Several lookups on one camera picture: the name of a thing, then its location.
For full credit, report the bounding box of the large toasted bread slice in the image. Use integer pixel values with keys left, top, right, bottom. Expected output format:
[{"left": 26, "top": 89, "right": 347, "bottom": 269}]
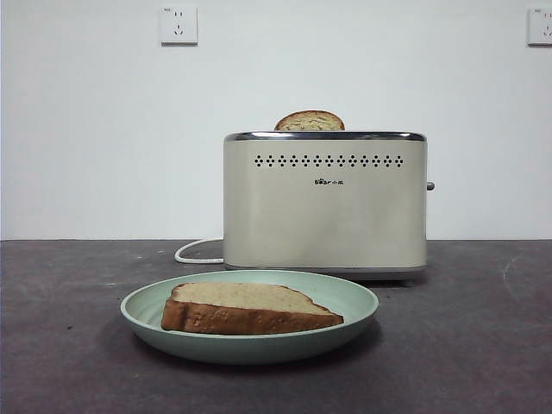
[{"left": 160, "top": 281, "right": 345, "bottom": 336}]

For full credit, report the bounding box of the pale green round plate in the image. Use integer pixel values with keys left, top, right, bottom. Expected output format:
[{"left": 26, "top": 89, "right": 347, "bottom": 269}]
[{"left": 120, "top": 269, "right": 380, "bottom": 367}]

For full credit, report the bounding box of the cream two-slot toaster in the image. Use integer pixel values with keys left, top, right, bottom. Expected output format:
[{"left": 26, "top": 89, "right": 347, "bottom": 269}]
[{"left": 223, "top": 129, "right": 436, "bottom": 284}]

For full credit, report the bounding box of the small toasted bread slice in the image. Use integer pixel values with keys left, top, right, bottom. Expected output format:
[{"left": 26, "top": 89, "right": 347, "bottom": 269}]
[{"left": 273, "top": 110, "right": 346, "bottom": 131}]

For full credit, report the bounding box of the white power cord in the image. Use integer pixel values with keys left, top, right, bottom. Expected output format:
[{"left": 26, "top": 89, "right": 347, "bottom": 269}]
[{"left": 174, "top": 238, "right": 225, "bottom": 265}]

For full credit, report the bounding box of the white wall socket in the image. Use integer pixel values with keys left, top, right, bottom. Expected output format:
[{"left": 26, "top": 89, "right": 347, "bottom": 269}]
[
  {"left": 160, "top": 4, "right": 199, "bottom": 47},
  {"left": 526, "top": 6, "right": 552, "bottom": 47}
]

